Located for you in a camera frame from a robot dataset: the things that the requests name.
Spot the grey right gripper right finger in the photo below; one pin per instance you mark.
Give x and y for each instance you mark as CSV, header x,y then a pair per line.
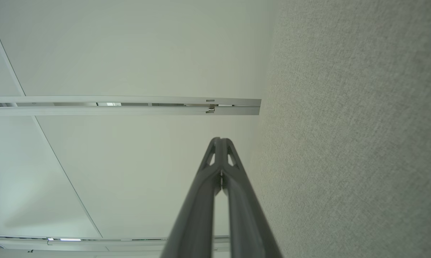
x,y
247,222

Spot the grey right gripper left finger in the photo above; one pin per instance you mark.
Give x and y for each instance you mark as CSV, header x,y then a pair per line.
x,y
197,215

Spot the grey aluminium partition post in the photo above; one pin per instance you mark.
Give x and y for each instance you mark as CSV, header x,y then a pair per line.
x,y
129,110

